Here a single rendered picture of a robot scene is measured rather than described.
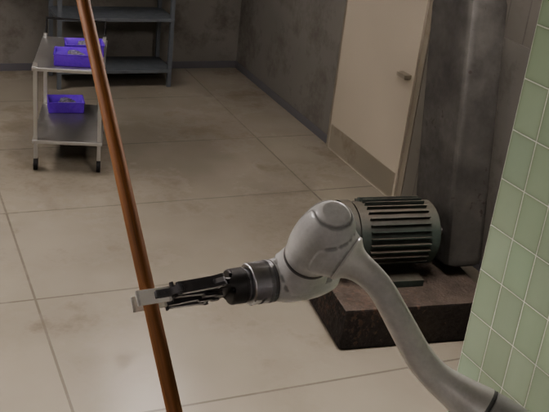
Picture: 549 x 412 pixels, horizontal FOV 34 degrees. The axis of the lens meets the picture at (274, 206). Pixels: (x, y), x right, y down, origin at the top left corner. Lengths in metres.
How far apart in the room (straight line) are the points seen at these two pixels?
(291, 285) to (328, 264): 0.13
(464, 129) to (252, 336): 1.75
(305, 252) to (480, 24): 3.80
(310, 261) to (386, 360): 3.56
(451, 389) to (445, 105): 3.85
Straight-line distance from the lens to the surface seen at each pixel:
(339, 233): 1.71
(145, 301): 1.76
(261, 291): 1.83
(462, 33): 5.47
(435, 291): 5.53
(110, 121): 1.91
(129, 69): 9.40
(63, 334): 5.25
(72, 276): 5.82
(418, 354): 1.86
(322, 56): 8.41
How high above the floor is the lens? 2.88
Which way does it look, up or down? 25 degrees down
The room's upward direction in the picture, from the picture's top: 7 degrees clockwise
